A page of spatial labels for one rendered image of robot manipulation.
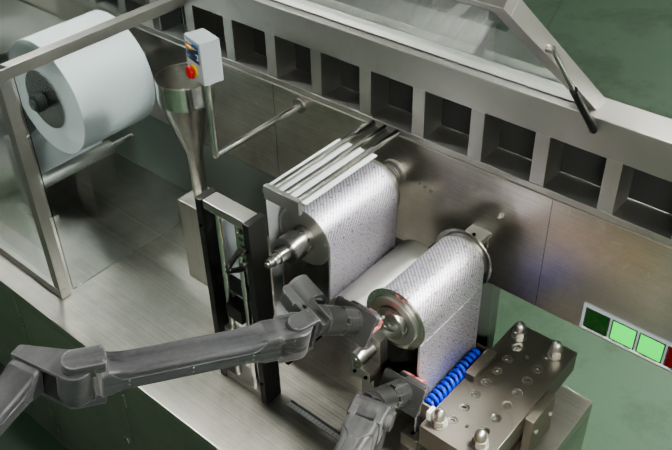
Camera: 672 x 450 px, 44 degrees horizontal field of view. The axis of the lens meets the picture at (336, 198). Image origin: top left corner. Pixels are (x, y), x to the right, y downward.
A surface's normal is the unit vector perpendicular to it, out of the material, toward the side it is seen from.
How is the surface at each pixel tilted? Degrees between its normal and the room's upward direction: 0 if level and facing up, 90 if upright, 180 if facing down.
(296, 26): 90
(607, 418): 0
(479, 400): 0
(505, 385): 0
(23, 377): 19
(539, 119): 90
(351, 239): 92
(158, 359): 14
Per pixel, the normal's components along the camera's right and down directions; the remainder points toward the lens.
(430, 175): -0.65, 0.46
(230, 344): 0.18, -0.71
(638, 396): -0.02, -0.80
